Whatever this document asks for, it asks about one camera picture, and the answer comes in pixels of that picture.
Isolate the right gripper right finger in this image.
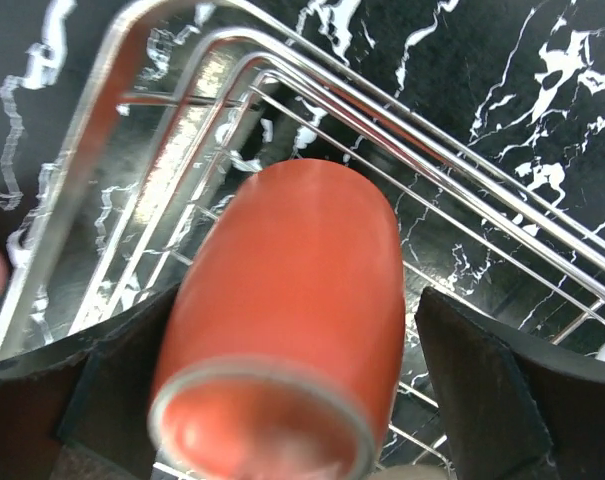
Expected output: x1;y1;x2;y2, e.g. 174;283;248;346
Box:
415;287;605;479

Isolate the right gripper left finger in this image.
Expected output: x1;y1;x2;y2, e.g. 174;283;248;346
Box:
0;286;178;479

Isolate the orange ceramic mug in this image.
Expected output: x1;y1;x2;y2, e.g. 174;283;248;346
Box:
148;159;405;479

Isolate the metal wire dish rack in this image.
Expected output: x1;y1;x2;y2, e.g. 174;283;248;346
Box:
0;1;605;479

